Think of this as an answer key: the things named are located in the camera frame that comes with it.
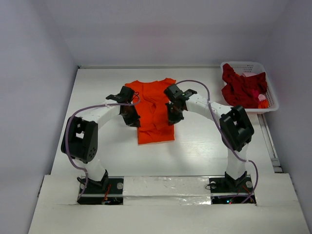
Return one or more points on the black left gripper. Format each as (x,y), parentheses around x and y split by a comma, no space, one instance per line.
(133,121)

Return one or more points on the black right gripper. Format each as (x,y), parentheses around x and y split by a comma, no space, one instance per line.
(174,113)

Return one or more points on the orange t shirt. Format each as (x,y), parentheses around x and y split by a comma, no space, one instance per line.
(152,109)

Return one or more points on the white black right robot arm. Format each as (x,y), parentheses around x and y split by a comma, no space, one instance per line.
(232,123)

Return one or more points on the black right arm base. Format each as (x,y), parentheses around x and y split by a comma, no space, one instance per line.
(223,193)

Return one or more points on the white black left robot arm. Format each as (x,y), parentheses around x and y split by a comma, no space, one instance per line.
(80,140)

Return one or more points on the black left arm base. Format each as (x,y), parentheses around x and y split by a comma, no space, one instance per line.
(111,195)

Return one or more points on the dark red t shirt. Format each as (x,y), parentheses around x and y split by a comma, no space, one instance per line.
(242,90)

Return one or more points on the pink garment in basket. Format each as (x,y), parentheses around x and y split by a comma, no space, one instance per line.
(261,97)

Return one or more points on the white plastic laundry basket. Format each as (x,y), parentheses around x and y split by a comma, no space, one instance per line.
(247,69)

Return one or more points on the orange garment in basket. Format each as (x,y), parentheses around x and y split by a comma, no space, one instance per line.
(263,104)

